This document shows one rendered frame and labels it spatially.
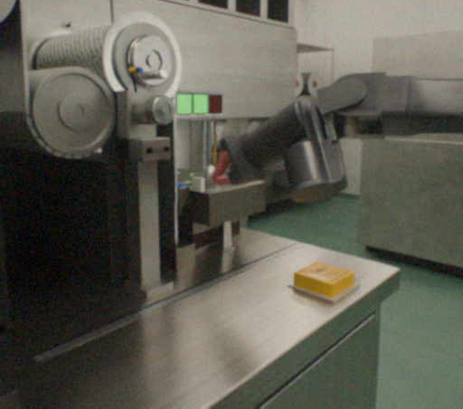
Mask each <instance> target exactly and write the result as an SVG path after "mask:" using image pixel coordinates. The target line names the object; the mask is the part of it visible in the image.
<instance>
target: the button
mask: <svg viewBox="0 0 463 409"><path fill-rule="evenodd" d="M353 284H354V272H353V271H348V270H347V269H344V268H340V267H337V266H334V265H331V264H326V263H323V262H313V263H311V264H309V265H308V266H306V267H304V268H302V269H300V270H297V271H294V273H293V285H295V286H299V287H301V288H304V290H309V291H312V292H315V293H318V294H321V295H324V296H327V297H330V298H334V297H335V296H337V295H338V294H340V293H341V292H343V291H345V290H347V289H349V288H350V287H352V286H353Z"/></svg>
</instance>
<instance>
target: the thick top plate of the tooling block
mask: <svg viewBox="0 0 463 409"><path fill-rule="evenodd" d="M194 177H203V172H197V171H190V170H184V169H178V168H177V183H181V184H184V185H189V187H190V213H188V214H181V215H179V214H178V215H177V218H180V219H184V220H187V221H190V222H195V223H199V224H201V225H204V226H208V227H213V226H215V225H218V224H221V223H224V222H228V221H231V220H234V219H238V218H241V217H244V216H247V215H251V214H256V213H260V212H263V211H265V182H263V181H256V182H251V183H248V184H244V185H219V187H220V190H218V191H212V192H206V191H204V192H197V191H194Z"/></svg>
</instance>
